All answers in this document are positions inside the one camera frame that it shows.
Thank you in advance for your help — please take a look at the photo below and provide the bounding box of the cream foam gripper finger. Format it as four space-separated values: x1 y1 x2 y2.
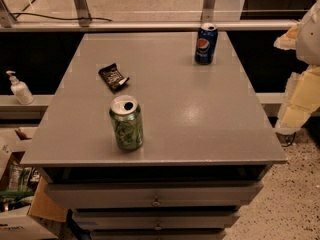
275 65 320 135
273 24 299 50

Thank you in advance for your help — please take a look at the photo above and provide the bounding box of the green soda can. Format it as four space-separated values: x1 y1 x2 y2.
109 95 143 151

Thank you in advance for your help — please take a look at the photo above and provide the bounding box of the blue Pepsi can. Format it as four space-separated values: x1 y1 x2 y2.
194 23 218 65

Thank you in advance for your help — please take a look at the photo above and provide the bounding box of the grey drawer cabinet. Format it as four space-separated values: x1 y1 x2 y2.
22 32 286 240

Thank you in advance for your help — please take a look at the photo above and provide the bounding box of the black snack wrapper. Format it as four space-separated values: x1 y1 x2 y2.
98 63 129 91

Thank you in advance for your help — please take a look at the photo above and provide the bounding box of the white pump sanitizer bottle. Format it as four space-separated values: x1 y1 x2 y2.
6 70 35 105

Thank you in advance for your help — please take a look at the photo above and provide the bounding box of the cardboard box with items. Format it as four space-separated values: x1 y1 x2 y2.
0 129 67 224

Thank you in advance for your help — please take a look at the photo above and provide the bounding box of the white box lower left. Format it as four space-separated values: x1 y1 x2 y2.
0 206 61 240

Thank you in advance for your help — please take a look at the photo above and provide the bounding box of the black cable on floor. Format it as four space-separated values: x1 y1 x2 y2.
9 11 114 23

